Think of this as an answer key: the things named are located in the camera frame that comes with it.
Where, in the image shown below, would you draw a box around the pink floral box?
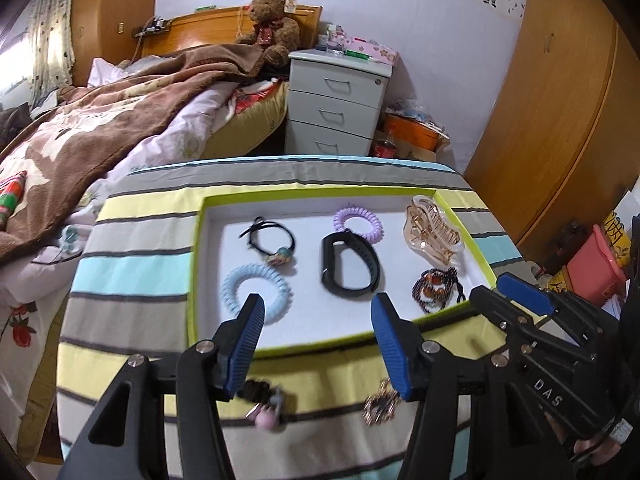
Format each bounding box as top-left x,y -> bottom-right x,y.
345,35 -> 399,65

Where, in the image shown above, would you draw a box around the yellow printed bag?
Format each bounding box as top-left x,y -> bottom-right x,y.
600,210 -> 640,268

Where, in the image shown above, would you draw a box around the red green striped cushion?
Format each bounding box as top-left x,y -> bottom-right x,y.
0,170 -> 28,233

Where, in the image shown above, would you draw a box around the brown plush blanket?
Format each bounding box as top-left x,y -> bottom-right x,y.
0,42 -> 266,266

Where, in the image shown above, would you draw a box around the black hair tie round bead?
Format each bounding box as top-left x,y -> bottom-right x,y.
239,216 -> 296,267

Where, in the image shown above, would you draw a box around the rhinestone hair clip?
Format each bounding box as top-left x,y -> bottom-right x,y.
363,379 -> 402,426

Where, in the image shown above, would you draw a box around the small bottles on nightstand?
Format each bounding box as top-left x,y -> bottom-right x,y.
316,22 -> 347,55

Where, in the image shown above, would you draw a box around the tall wooden wardrobe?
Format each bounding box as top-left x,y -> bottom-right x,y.
72,0 -> 161,86

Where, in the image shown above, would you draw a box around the person's right hand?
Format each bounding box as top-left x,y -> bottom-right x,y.
574,422 -> 626,467

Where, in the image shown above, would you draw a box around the grey drawer nightstand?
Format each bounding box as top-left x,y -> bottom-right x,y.
284,49 -> 401,157

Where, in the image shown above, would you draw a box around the blue spiral hair tie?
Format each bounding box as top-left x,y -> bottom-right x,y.
221,263 -> 292,326

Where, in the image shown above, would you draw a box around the purple spiral hair tie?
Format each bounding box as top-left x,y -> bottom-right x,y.
333,205 -> 382,243

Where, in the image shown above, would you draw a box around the dark hair tie with charm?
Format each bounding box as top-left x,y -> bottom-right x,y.
239,379 -> 291,431

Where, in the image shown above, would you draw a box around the brown teddy bear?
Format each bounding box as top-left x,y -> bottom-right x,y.
235,0 -> 301,68

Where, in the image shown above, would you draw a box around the dark bundled object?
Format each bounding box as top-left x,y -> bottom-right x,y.
542,220 -> 591,273

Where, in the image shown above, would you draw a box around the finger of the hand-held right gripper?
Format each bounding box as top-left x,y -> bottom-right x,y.
469,285 -> 541,348
496,272 -> 596,331

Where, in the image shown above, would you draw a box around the dark beaded bracelet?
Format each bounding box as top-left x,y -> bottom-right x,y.
412,266 -> 467,315

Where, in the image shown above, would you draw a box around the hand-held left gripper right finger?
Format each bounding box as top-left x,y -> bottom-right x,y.
370,292 -> 568,480

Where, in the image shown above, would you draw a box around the wooden sliding wardrobe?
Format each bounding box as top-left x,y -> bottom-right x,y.
462,0 -> 640,271

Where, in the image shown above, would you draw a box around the green shallow cardboard box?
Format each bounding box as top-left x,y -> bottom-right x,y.
187,187 -> 526,359

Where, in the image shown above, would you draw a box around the black fitness band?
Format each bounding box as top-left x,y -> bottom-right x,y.
321,230 -> 379,293

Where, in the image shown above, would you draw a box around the large clear hair claw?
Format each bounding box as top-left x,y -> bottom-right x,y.
400,195 -> 465,267

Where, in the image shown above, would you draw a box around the wooden headboard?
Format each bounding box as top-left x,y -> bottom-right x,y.
142,5 -> 323,68

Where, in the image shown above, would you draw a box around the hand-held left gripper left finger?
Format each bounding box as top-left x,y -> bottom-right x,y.
57,292 -> 266,480

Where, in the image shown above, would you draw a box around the orange storage box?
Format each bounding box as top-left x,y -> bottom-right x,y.
382,112 -> 446,151

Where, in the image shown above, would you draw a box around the pink plastic bin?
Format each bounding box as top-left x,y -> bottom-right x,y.
567,225 -> 628,306

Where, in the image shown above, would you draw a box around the cola bottle red label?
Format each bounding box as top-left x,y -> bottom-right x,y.
372,127 -> 398,158

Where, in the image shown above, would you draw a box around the patterned curtain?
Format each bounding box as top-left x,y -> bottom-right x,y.
25,0 -> 76,111

